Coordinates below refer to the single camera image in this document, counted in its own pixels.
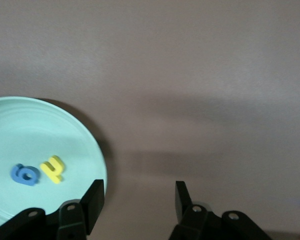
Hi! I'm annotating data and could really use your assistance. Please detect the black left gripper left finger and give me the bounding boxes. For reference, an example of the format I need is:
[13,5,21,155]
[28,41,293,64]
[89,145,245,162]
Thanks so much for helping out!
[0,179,105,240]

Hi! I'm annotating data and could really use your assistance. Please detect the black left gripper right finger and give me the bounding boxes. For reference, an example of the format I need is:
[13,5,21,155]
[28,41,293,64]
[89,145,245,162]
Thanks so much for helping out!
[168,181,273,240]

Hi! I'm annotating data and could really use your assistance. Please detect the yellow foam small h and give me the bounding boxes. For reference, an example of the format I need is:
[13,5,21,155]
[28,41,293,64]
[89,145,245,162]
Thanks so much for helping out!
[39,154,66,185]

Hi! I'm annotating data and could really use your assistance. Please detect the blue foam small g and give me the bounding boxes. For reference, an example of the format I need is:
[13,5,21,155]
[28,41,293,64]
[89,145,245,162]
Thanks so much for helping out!
[10,163,40,186]

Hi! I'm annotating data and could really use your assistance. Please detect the green plate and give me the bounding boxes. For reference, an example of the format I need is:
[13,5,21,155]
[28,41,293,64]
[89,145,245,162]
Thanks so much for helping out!
[0,96,109,227]

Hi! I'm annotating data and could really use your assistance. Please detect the brown table cover sheet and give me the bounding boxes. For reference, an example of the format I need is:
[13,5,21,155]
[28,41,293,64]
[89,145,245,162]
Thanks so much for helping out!
[0,0,300,240]

